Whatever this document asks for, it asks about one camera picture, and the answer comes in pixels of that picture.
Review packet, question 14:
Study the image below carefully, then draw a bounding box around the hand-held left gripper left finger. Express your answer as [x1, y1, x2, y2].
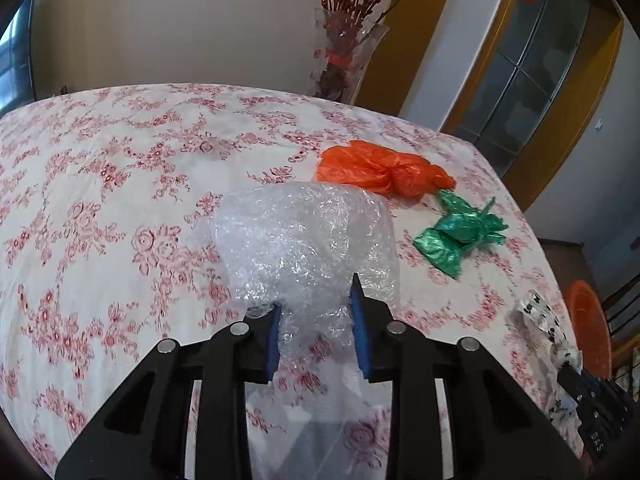
[54, 302, 284, 480]

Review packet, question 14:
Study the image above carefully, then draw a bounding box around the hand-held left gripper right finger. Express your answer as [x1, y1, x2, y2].
[350, 273, 584, 480]

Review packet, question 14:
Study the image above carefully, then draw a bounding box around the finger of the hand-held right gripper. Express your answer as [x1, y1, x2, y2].
[556, 362, 626, 412]

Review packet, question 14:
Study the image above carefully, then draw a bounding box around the orange plastic waste basket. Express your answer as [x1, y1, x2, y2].
[566, 280, 614, 380]

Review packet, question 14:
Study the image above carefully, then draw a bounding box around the white black-printed wrapper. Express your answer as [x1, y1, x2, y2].
[517, 290, 585, 428]

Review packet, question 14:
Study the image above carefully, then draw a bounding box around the clear bubble wrap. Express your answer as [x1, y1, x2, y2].
[212, 181, 403, 480]

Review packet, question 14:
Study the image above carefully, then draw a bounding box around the dark wooden chair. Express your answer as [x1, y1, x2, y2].
[599, 260, 640, 393]

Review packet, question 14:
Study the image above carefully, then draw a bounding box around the green plastic bag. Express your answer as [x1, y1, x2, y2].
[413, 189, 509, 279]

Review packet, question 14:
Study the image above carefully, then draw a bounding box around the orange plastic bag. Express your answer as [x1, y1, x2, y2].
[315, 141, 457, 201]

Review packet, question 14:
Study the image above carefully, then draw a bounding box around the clear glass vase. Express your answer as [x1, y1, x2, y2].
[309, 7, 391, 107]

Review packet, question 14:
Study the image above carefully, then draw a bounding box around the frosted glass door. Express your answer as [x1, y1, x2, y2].
[462, 0, 603, 173]

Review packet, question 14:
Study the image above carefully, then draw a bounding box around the black flat screen television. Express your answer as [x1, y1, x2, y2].
[0, 0, 39, 112]

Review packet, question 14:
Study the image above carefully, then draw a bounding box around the wooden door frame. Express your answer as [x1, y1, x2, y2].
[442, 0, 626, 211]

